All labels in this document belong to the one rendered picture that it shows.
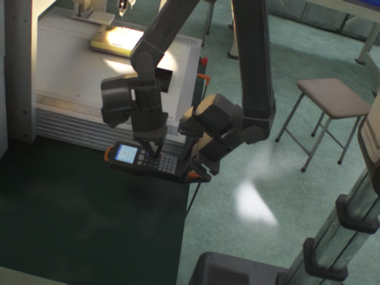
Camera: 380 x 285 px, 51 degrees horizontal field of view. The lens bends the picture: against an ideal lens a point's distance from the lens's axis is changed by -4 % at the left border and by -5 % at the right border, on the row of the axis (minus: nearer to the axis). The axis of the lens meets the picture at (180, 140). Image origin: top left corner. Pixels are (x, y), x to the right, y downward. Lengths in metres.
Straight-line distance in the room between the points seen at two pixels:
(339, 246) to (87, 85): 0.87
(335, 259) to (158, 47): 0.77
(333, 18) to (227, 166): 3.16
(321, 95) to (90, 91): 1.61
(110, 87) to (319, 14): 4.46
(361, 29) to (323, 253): 4.35
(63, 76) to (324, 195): 1.77
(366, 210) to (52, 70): 1.01
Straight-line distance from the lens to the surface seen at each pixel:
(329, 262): 1.26
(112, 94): 0.88
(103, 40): 1.52
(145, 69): 0.85
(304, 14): 5.17
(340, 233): 1.18
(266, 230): 2.22
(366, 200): 1.11
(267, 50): 0.75
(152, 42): 0.86
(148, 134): 0.92
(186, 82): 1.42
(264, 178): 2.51
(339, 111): 2.50
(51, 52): 1.49
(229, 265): 1.67
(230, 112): 0.88
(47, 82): 1.32
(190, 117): 0.89
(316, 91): 2.59
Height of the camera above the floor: 1.55
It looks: 37 degrees down
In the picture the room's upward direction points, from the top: 15 degrees clockwise
